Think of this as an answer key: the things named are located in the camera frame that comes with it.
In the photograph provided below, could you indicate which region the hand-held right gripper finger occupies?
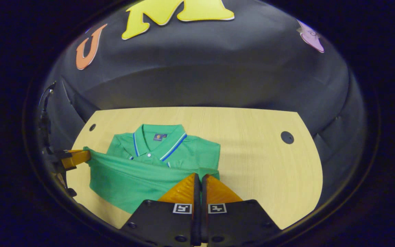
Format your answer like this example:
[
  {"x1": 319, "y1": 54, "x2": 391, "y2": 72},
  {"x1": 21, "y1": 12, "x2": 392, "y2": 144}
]
[
  {"x1": 201, "y1": 174, "x2": 282, "y2": 247},
  {"x1": 120, "y1": 173, "x2": 202, "y2": 247}
]

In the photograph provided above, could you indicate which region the green T-shirt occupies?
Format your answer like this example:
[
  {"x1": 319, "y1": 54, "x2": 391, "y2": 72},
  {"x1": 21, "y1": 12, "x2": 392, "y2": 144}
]
[{"x1": 83, "y1": 123, "x2": 221, "y2": 214}]

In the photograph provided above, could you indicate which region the black backdrop cloth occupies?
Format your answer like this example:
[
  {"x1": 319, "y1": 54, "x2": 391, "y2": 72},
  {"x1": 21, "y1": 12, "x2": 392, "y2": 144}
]
[{"x1": 38, "y1": 0, "x2": 368, "y2": 206}]

